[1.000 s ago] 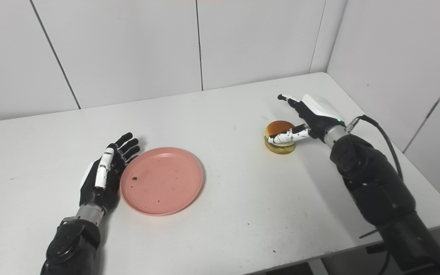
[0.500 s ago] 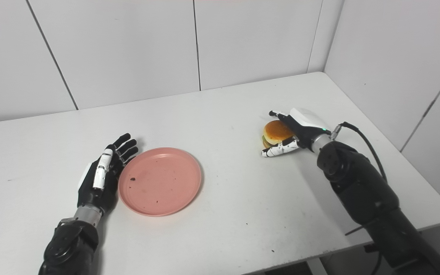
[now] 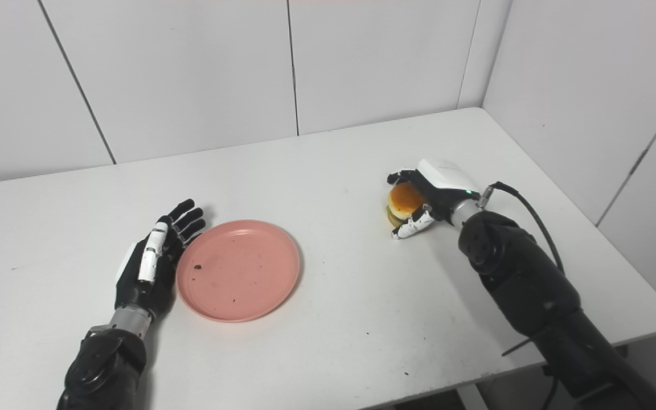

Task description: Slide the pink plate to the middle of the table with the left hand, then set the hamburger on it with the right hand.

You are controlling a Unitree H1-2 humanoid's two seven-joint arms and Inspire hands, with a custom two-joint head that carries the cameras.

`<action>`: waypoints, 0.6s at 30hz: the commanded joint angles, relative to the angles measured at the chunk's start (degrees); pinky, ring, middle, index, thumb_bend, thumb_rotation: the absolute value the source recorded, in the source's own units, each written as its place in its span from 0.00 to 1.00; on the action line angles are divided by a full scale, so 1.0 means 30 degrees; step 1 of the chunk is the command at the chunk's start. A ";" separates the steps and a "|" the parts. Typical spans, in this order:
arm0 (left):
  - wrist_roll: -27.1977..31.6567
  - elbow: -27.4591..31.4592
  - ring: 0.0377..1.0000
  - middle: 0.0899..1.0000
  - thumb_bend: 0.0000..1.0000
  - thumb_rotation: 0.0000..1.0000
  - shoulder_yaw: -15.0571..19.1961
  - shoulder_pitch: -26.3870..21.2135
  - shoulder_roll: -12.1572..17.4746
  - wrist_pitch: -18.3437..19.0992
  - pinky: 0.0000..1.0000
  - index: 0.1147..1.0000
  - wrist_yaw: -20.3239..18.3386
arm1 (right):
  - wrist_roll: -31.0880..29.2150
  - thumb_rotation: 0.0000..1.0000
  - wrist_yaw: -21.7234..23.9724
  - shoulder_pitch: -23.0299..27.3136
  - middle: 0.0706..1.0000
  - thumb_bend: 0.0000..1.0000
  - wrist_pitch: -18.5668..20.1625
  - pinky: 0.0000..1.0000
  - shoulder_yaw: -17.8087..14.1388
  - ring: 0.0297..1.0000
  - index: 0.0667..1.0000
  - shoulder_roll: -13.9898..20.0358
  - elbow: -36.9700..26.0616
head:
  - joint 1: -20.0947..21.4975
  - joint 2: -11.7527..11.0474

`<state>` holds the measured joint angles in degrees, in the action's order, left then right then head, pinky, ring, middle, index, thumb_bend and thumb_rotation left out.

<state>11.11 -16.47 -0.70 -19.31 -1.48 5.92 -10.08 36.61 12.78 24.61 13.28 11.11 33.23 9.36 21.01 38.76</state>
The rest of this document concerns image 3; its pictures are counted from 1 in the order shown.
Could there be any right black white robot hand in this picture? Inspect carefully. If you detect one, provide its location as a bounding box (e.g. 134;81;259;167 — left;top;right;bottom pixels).
387;158;482;240

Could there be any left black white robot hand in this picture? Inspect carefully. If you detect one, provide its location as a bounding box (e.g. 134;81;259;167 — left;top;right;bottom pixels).
114;198;207;321

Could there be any toy hamburger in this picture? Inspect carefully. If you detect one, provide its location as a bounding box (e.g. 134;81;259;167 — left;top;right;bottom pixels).
386;182;427;229

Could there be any pink round plate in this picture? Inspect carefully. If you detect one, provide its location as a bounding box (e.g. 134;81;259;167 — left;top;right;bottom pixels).
175;219;302;323

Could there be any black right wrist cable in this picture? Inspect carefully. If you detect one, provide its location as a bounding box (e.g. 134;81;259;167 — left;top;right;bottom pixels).
478;181;565;274

